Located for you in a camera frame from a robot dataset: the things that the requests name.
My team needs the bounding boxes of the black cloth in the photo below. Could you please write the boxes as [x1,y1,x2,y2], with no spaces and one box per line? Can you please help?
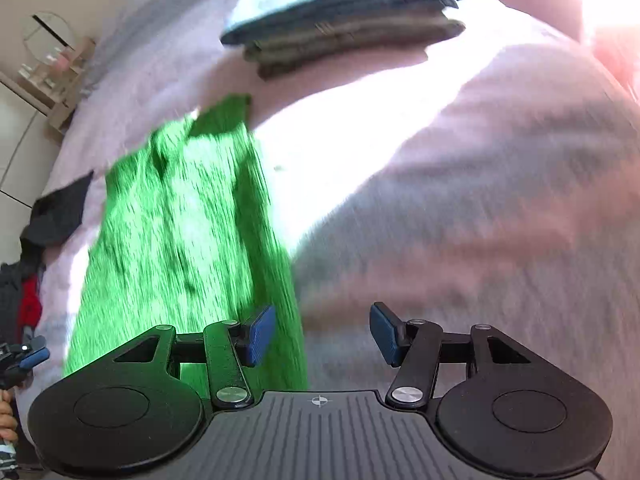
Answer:
[20,170,95,247]

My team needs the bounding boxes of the wooden vanity shelf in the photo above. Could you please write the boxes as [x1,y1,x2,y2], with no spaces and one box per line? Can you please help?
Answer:
[16,36,97,135]

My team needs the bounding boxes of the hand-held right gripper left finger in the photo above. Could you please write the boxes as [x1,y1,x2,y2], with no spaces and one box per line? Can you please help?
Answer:
[102,304,277,409]

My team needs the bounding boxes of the pink duvet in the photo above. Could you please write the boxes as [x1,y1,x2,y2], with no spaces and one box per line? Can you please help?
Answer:
[37,0,640,391]

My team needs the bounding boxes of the green knitted sweater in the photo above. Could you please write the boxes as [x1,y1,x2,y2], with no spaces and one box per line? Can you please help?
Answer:
[62,94,309,397]

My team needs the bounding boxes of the white wardrobe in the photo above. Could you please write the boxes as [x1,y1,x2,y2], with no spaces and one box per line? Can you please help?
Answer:
[0,72,62,207]

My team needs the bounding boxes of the folded olive green pants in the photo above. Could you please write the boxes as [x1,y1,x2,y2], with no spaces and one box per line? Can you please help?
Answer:
[256,35,432,81]
[242,10,467,58]

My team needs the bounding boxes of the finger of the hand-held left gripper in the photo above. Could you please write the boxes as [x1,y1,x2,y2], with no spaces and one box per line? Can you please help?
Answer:
[17,336,51,371]

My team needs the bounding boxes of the person's left hand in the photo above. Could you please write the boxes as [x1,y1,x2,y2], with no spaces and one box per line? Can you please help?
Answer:
[0,391,19,444]

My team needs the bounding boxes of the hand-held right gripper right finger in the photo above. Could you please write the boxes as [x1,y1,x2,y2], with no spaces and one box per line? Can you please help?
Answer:
[369,302,537,409]

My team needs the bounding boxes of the folded blue jeans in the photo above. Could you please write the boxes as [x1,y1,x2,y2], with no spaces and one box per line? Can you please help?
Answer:
[220,0,468,47]

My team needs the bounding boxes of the round mirror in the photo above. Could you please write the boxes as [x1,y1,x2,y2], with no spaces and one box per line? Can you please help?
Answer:
[22,11,76,64]

